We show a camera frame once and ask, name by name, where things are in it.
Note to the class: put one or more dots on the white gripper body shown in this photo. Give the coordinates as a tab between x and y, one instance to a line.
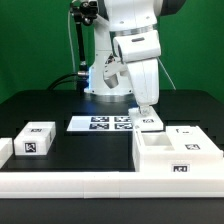
144	79

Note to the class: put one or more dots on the white cabinet door panel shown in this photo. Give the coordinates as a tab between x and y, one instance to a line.
191	140

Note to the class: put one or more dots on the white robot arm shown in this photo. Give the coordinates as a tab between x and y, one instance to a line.
127	48

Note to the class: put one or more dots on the white cabinet body box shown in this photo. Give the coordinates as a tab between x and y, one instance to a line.
152	152

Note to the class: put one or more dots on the white cabinet top block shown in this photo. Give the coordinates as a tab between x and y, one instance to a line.
35	139

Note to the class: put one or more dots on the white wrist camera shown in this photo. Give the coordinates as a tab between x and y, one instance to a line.
112	67

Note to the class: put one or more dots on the white marker base plate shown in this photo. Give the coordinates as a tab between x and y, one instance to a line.
99	123

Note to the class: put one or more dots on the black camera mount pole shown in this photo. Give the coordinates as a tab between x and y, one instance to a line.
83	15

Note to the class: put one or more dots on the white L-shaped obstacle wall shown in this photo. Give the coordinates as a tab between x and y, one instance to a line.
105	184

